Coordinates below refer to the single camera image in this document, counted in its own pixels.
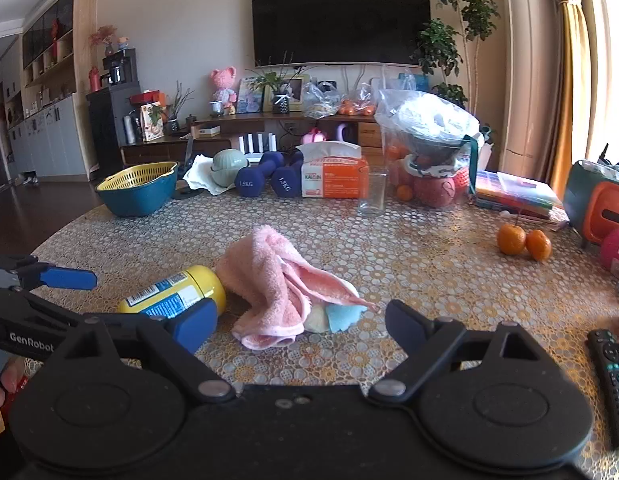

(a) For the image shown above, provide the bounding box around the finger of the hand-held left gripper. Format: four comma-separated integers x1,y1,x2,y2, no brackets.
0,286,90,333
12,256,98,292

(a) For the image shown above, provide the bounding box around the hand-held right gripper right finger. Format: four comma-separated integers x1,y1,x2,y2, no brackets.
367,299,557,403

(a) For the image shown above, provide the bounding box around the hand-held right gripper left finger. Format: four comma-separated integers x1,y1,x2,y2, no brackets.
49,299,237,403

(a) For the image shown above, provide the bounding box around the pink fluffy towel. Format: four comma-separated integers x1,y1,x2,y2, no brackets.
214,225,381,351

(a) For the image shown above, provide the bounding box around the person's left hand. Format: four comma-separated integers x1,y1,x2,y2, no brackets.
0,359,26,433

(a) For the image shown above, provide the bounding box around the patterned lace tablecloth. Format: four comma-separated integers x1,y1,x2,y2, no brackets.
32,187,619,466

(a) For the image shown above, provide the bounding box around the light blue cloth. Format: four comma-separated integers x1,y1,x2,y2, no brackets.
304,302,365,333

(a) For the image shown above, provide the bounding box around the blue basin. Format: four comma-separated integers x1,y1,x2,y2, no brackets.
96,167,179,218

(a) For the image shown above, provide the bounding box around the yellow colander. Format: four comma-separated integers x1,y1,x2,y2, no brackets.
95,161,179,192

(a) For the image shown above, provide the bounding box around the clear drinking glass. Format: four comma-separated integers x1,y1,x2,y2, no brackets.
358,165,389,217

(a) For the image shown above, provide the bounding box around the tangerine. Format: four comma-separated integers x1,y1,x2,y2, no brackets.
497,215,528,256
526,229,553,262

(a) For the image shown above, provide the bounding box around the red mesh bag of fruit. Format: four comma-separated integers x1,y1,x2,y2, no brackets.
388,144,471,210

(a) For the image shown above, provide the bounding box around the white low cabinet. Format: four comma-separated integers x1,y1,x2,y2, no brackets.
8,94,91,179

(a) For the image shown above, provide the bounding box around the white cloth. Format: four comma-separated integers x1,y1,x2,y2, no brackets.
182,155,238,196

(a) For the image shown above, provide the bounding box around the blue dumbbell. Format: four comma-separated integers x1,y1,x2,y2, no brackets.
270,152,305,199
234,152,285,199

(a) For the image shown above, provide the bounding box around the black drinks machine cabinet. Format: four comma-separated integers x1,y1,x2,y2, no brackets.
86,48,141,177

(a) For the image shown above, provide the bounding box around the orange and white tissue pack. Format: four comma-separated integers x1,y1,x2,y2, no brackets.
294,141,371,200

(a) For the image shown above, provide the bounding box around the pale green round helmet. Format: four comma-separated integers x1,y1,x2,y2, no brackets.
211,149,250,189

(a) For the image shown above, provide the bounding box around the stack of colourful books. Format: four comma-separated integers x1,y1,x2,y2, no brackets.
471,170,571,232

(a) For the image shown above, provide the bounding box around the printed snack bag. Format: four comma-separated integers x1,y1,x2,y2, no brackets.
140,102,167,142

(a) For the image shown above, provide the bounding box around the white router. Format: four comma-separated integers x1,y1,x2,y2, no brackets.
238,132,276,154

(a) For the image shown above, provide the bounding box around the vase with twigs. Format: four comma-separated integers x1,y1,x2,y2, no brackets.
166,80,195,134

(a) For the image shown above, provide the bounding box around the wooden television cabinet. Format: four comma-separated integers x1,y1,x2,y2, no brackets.
120,111,390,167

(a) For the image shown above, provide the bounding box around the large plastic bag with bowl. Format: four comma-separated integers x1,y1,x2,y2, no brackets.
376,88,483,162

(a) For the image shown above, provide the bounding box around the black remote control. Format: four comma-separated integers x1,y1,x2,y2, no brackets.
587,328,619,451

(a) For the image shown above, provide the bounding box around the plastic bag of oranges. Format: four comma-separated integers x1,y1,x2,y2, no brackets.
338,84,378,117

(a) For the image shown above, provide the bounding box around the pink round container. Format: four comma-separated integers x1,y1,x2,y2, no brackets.
599,226,619,274

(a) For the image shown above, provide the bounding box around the green and orange tissue box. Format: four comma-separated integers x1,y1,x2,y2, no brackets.
562,159,619,249

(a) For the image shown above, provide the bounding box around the clear plastic bag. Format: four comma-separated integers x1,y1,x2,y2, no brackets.
302,82,343,119

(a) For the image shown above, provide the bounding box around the vase of pink flowers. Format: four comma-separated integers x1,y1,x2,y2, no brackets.
89,24,118,59

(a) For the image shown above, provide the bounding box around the small potted plant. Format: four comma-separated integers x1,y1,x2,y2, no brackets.
246,52,302,115

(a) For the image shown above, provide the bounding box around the yellow curtain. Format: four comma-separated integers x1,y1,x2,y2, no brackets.
553,0,591,197

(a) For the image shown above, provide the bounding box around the white standing air conditioner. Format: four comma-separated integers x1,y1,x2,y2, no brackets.
499,0,561,181

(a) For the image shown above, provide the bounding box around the tall potted tree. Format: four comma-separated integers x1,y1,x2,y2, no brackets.
413,0,501,108

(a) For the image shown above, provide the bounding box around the black television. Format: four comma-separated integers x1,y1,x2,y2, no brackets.
251,0,433,69

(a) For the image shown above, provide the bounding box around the small photo frame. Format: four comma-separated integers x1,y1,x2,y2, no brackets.
238,77,265,114

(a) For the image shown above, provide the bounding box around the wooden wall shelf unit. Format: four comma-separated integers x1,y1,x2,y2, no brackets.
20,0,76,87

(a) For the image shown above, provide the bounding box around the cream picture frame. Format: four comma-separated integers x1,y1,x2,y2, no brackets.
262,74,311,112

